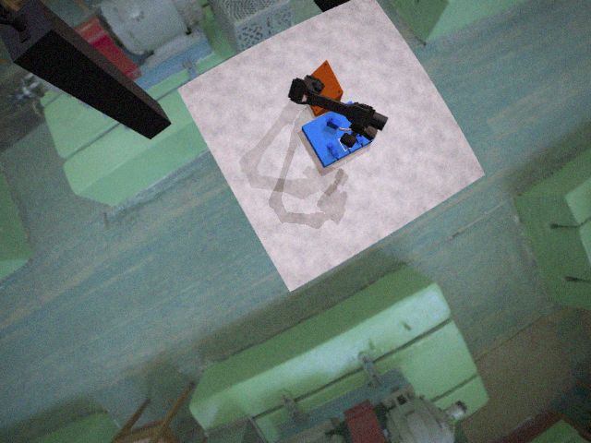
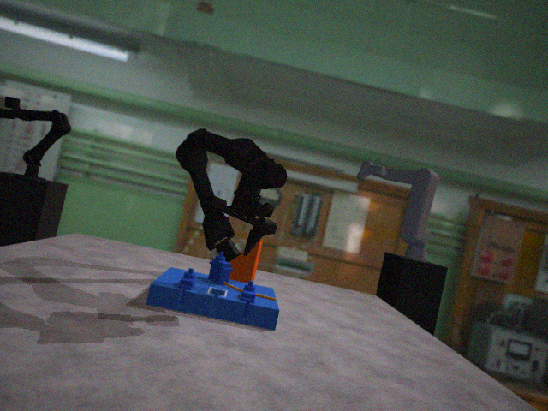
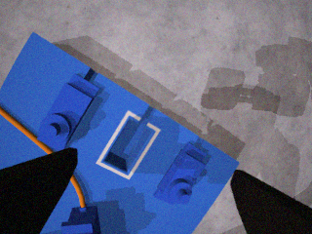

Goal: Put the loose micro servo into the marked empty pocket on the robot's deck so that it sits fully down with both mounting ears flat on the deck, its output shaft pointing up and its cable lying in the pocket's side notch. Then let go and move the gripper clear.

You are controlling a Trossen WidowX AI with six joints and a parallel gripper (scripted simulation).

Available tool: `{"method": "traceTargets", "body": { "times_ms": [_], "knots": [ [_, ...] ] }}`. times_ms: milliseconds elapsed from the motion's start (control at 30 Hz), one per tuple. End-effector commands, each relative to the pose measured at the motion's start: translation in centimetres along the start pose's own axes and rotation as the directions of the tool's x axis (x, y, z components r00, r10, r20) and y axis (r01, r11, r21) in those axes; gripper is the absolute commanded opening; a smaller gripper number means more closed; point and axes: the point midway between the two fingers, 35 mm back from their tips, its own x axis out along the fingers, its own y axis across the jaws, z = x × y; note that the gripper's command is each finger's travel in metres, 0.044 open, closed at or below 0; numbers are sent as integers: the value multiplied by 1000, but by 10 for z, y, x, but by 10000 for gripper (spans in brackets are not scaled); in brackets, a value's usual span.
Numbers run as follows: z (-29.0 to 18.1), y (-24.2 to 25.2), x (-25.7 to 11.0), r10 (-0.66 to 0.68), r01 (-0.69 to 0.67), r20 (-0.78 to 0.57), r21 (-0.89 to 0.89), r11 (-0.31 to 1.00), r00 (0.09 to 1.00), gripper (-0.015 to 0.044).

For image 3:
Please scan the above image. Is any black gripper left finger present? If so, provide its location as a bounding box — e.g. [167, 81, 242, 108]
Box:
[0, 147, 78, 234]

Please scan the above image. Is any blue micro servo with orange cable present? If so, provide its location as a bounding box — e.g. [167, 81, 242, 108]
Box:
[0, 106, 101, 234]

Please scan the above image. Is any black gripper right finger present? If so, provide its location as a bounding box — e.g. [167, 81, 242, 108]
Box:
[230, 169, 312, 234]

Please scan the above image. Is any blue flat deck plate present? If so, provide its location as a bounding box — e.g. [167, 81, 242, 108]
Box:
[0, 31, 239, 234]

